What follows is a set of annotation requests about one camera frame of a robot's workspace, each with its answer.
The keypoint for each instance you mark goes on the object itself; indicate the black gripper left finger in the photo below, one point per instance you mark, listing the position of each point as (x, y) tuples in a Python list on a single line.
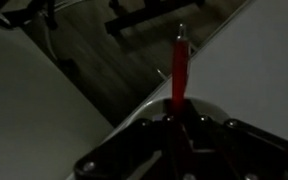
[(119, 157)]

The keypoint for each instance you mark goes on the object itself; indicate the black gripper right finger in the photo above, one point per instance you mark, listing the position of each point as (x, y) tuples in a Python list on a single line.
[(216, 146)]

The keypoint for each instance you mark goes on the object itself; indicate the dark chair base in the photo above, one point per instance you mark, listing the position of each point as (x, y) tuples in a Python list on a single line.
[(49, 9)]

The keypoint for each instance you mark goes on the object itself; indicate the red pen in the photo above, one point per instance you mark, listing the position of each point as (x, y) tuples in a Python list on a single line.
[(179, 69)]

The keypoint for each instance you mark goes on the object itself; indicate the right metal cabinet handle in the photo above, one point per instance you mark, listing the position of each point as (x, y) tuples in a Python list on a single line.
[(162, 75)]

